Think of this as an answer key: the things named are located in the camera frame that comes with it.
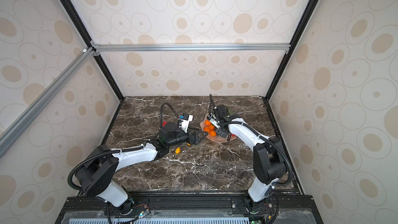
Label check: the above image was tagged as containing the pink scalloped fruit bowl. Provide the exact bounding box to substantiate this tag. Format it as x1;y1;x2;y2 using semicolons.
200;114;237;143

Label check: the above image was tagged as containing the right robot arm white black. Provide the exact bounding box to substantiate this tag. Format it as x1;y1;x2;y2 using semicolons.
205;94;293;213

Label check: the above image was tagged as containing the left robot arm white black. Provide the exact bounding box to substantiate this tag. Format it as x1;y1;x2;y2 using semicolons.
67;102;208;209

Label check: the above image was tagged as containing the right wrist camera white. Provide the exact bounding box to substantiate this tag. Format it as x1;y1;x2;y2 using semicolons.
207;117;219;128

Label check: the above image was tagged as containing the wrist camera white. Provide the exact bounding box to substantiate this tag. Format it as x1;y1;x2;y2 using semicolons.
179;114;193;133
207;117;219;128

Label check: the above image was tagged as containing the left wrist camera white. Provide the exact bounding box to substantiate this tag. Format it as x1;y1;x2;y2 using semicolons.
179;114;193;133

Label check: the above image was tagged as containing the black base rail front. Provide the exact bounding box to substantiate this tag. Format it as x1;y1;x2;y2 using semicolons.
56;191;323;224

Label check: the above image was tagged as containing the horizontal aluminium rail back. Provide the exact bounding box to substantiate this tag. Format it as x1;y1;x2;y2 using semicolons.
93;43;291;52

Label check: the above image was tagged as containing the black frame post right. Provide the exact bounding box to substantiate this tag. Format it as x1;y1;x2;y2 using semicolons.
263;0;319;103

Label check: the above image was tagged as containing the black frame post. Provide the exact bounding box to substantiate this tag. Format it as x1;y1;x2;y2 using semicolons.
59;0;124;102
263;0;319;103

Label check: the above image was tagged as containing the diagonal aluminium rail left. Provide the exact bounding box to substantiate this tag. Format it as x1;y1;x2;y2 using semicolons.
1;47;94;157

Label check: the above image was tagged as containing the black frame post left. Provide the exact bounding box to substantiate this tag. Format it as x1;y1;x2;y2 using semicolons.
59;0;124;102

